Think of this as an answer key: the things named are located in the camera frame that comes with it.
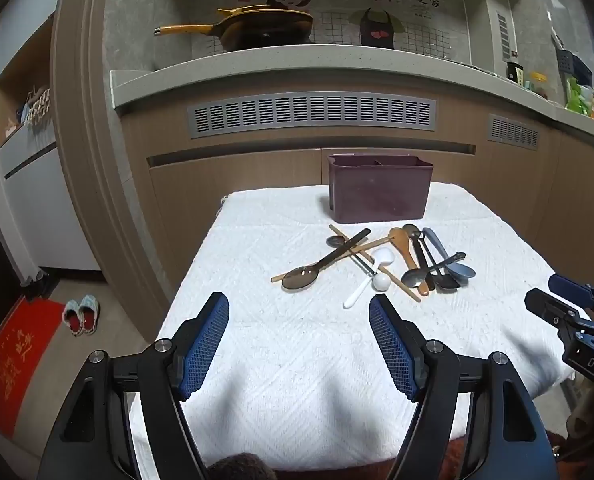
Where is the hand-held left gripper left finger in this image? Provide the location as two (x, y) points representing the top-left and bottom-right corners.
(37, 291), (230, 480)

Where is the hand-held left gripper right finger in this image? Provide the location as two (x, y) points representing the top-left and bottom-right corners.
(368, 292), (560, 480)

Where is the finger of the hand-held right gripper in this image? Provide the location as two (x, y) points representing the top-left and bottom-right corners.
(524, 288), (594, 336)
(548, 274), (594, 313)

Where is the white long-handled spoon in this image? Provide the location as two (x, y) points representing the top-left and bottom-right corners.
(342, 273), (393, 310)

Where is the black plastic spoon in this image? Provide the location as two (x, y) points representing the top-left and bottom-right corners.
(416, 232), (462, 292)

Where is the grey-blue plastic spoon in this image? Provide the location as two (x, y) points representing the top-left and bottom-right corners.
(422, 227), (476, 282)

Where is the wooden spoon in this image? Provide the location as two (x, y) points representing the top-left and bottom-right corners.
(388, 227), (431, 296)

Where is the purple plastic utensil holder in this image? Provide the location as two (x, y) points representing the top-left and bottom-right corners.
(327, 154), (434, 225)

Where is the white textured cloth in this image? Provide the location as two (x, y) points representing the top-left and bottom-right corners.
(129, 182), (565, 471)

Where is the dark brown round object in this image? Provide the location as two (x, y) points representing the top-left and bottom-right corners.
(207, 452), (278, 480)

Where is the small grey vent grille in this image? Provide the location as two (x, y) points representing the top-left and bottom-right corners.
(487, 113), (541, 152)

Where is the black floor fixture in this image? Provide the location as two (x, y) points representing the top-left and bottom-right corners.
(21, 269), (58, 301)

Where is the wooden kitchen counter cabinet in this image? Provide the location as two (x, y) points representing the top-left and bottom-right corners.
(52, 42), (594, 321)

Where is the red doormat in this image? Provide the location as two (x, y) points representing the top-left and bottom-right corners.
(0, 297), (64, 438)

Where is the green packet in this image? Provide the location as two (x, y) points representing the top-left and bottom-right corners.
(564, 77), (594, 116)

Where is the white shelving unit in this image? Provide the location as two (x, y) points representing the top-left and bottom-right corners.
(0, 10), (102, 281)

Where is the dark blue basket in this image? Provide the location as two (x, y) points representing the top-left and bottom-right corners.
(557, 49), (594, 86)

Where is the long grey vent grille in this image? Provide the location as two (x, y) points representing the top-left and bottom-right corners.
(187, 93), (437, 140)

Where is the woven basket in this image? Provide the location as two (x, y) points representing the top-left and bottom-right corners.
(21, 87), (52, 128)

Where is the yellow frying pan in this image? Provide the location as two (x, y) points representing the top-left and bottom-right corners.
(153, 9), (315, 53)
(216, 4), (308, 17)

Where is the white wall louvre panel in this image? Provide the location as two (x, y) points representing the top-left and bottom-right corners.
(496, 10), (509, 61)

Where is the cartoon wall sticker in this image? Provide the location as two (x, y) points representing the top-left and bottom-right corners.
(217, 0), (450, 51)

